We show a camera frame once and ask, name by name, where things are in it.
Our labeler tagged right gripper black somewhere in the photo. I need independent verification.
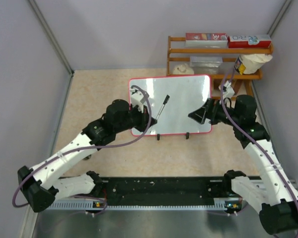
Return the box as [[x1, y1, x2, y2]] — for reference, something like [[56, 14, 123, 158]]
[[188, 98, 240, 127]]

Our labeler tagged aluminium frame post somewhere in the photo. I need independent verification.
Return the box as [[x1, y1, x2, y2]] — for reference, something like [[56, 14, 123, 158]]
[[267, 0, 293, 37], [27, 0, 74, 75]]

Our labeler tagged white flour bag lower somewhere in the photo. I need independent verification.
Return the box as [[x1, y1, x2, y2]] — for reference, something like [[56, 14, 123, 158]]
[[172, 63, 194, 75]]

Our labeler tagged red white box right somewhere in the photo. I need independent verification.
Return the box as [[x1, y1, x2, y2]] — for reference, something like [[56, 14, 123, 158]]
[[228, 35, 272, 48]]

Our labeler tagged clear plastic container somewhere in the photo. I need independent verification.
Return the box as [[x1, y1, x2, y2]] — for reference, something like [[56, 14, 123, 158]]
[[189, 56, 223, 74]]

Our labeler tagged whiteboard with pink frame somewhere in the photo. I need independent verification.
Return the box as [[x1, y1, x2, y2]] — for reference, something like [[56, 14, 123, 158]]
[[129, 75, 212, 136]]

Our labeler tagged purple cable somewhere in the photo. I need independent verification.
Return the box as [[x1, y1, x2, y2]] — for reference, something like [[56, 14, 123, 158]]
[[12, 85, 153, 208], [220, 66, 298, 236]]

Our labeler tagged red foil box left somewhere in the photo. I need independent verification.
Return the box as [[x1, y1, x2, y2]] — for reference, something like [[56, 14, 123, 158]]
[[185, 33, 228, 48]]

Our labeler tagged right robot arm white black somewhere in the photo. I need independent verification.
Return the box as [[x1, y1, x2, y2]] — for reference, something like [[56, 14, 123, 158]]
[[188, 95, 298, 237]]

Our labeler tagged aluminium frame post left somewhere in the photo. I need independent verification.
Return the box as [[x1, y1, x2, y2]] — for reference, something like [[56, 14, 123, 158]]
[[27, 0, 74, 75]]

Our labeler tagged white flour bag upper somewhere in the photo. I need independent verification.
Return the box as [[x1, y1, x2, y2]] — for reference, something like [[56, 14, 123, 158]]
[[234, 54, 273, 75]]

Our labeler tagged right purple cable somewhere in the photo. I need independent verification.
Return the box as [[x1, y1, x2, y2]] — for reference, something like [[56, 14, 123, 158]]
[[220, 66, 298, 236]]

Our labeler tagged white flour bag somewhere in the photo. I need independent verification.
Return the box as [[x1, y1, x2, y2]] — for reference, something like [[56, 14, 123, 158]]
[[234, 54, 273, 75], [172, 63, 194, 75]]

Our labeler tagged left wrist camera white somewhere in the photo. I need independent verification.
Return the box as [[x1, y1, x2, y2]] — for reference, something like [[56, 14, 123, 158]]
[[129, 85, 149, 113]]

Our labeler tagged black marker cap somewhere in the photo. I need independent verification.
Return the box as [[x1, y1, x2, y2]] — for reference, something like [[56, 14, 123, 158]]
[[163, 95, 170, 105]]

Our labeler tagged grey slotted cable duct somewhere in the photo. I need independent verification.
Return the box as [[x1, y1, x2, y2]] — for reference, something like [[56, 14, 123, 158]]
[[47, 199, 107, 210]]

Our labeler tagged wooden shelf rack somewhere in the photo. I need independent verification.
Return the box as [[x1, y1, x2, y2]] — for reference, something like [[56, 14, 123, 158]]
[[166, 36, 274, 99]]

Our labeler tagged aluminium frame post right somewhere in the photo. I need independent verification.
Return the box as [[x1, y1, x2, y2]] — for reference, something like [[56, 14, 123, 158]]
[[267, 0, 293, 37]]

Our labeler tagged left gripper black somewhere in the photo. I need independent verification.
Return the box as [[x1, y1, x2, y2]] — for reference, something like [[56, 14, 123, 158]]
[[115, 103, 157, 133]]

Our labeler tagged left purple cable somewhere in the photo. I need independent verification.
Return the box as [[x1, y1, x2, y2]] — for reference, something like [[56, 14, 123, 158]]
[[12, 85, 153, 208]]

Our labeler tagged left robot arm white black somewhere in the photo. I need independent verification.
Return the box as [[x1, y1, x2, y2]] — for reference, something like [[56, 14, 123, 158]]
[[17, 99, 157, 213]]

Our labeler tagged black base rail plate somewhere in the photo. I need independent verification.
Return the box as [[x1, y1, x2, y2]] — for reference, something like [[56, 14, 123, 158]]
[[98, 177, 237, 206]]

